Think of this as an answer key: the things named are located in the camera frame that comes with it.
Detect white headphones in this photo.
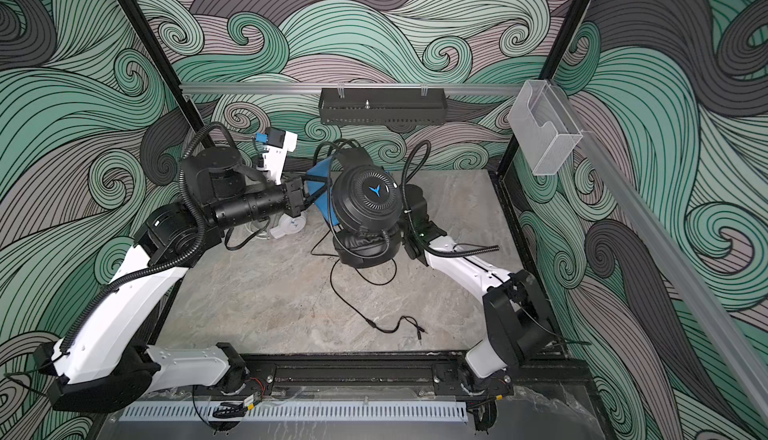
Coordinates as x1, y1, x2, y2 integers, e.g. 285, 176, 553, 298
257, 213, 307, 240

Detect black gaming headphones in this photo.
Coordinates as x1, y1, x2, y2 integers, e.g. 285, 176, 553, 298
304, 139, 403, 270

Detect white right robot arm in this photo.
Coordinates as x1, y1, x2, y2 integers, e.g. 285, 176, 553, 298
400, 185, 557, 380

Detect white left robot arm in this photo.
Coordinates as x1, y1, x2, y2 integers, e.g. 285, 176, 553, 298
34, 135, 308, 414

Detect black corrugated right conduit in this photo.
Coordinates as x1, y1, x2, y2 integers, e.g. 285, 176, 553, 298
400, 140, 500, 259

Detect black corrugated conduit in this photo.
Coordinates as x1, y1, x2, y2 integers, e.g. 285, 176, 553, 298
59, 122, 236, 355
400, 140, 500, 259

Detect black corrugated left conduit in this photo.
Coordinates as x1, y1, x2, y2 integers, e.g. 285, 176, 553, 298
59, 122, 236, 355

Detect black perforated wall tray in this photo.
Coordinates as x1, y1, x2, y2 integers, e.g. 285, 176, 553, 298
318, 87, 448, 126

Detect black left rear frame post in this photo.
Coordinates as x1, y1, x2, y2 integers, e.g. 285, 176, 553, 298
116, 0, 204, 185

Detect black frame post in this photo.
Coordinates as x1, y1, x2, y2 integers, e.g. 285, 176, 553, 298
116, 0, 204, 185
497, 0, 592, 177

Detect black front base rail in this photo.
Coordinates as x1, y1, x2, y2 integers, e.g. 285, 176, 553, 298
243, 350, 512, 397

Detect clear plastic wall bin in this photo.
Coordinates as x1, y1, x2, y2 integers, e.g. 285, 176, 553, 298
507, 80, 583, 177

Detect aluminium right rail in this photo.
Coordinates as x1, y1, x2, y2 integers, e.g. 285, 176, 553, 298
545, 81, 767, 420

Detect white slotted cable duct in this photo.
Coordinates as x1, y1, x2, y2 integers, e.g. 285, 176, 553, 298
118, 400, 469, 423

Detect black right rear frame post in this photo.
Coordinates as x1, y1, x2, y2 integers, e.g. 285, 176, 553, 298
497, 0, 592, 177

